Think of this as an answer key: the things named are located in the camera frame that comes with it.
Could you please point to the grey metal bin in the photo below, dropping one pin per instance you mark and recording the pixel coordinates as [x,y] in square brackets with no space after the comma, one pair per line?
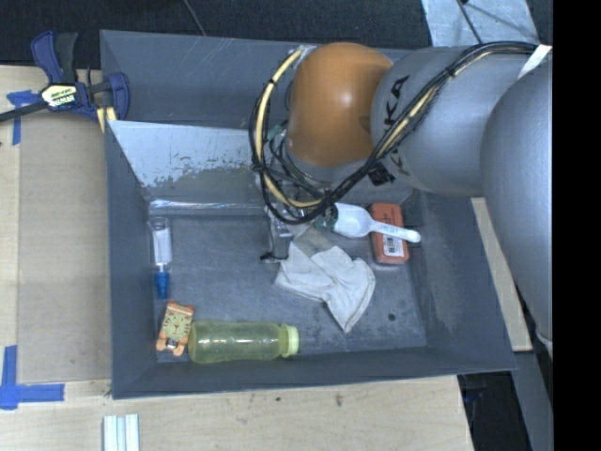
[225,270]

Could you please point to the white cloth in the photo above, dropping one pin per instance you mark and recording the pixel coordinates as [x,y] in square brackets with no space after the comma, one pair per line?
[333,280]

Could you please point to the white plastic scoop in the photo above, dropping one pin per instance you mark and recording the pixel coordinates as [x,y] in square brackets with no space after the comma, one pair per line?
[352,221]

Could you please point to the orange box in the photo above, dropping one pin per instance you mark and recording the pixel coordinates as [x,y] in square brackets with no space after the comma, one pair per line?
[392,252]

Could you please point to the yellow clear plastic bottle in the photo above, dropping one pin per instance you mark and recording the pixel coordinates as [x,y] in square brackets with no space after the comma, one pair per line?
[235,342]

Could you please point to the clear tube with blue tip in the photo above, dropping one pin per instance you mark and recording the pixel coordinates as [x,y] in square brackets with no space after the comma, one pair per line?
[162,247]

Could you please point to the orange toy tiger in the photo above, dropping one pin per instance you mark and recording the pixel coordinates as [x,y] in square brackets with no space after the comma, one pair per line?
[175,327]

